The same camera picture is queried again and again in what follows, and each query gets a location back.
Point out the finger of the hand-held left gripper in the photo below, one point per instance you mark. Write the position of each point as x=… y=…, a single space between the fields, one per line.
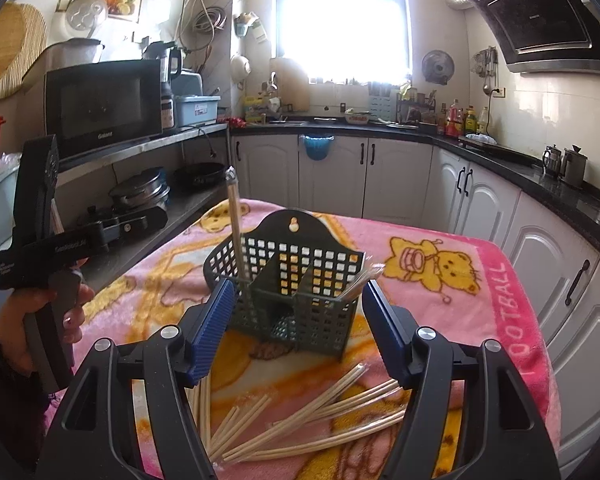
x=135 y=225

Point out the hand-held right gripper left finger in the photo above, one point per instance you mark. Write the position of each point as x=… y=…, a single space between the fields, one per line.
x=212 y=330

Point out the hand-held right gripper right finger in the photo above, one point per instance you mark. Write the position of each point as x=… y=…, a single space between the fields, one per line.
x=384 y=332

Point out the bunch of clear-wrapped chopsticks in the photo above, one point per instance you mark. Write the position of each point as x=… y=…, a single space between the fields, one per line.
x=360 y=282

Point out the dark green utensil basket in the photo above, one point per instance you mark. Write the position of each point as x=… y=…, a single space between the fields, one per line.
x=325 y=310

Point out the bamboo chopstick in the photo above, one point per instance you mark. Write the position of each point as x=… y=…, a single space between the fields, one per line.
x=235 y=220

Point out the pile of chopsticks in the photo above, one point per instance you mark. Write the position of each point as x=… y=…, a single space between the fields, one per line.
x=300 y=410

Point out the hanging metal utensils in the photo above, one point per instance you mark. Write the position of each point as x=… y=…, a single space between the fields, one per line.
x=486 y=67

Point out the person's left hand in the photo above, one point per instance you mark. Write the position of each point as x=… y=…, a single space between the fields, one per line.
x=11 y=325

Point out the stacked metal pans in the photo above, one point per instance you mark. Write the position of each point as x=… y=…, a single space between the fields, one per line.
x=140 y=190

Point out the metal kitchen shelf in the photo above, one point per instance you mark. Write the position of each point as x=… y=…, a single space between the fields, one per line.
x=130 y=147

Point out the black wok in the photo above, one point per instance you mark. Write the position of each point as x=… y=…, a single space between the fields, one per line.
x=200 y=175

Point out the pink printed bear blanket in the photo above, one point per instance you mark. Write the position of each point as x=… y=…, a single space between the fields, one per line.
x=480 y=310

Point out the black microwave oven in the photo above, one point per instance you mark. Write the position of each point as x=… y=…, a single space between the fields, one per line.
x=100 y=102

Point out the dark bottle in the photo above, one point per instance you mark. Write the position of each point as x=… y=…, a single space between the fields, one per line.
x=166 y=107

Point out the blue-grey plastic box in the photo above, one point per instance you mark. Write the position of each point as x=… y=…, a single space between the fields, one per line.
x=195 y=110

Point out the round bamboo mat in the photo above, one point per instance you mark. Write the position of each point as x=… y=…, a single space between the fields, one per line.
x=10 y=50

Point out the white kitchen cabinets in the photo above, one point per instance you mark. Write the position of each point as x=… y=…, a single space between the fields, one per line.
x=395 y=180

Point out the yellow box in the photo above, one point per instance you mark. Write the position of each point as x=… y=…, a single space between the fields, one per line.
x=255 y=110

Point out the electric kettle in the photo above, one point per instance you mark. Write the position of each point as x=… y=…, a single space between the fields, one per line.
x=167 y=60

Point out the white desk fan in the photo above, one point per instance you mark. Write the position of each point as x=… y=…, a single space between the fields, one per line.
x=86 y=15

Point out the blue hanging bin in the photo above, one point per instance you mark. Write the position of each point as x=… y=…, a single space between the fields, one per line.
x=317 y=147

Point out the black induction cooktop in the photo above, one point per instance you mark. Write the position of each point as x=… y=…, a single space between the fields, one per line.
x=495 y=147

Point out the black kitchen countertop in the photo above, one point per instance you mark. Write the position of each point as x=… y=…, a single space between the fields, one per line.
x=530 y=172

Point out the patterned ceramic bowl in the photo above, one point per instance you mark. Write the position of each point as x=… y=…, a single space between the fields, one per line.
x=357 y=117

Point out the row of condiment bottles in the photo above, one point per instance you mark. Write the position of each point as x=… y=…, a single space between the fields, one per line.
x=460 y=122

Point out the pale green knife rack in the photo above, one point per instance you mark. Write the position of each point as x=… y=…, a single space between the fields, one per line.
x=381 y=102

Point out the glass french press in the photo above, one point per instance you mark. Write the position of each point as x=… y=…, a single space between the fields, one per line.
x=551 y=160

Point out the metal coffee pot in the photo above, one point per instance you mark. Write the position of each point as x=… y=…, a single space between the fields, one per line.
x=574 y=167

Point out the kitchen window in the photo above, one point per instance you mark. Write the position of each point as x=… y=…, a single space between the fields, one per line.
x=340 y=25

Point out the black range hood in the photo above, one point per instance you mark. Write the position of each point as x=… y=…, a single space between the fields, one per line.
x=540 y=15

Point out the green wall holder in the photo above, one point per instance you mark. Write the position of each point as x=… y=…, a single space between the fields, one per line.
x=245 y=27

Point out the wall socket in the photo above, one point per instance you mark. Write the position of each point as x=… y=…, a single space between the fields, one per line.
x=499 y=92

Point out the small wall fan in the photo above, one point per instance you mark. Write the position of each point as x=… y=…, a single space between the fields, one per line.
x=437 y=66

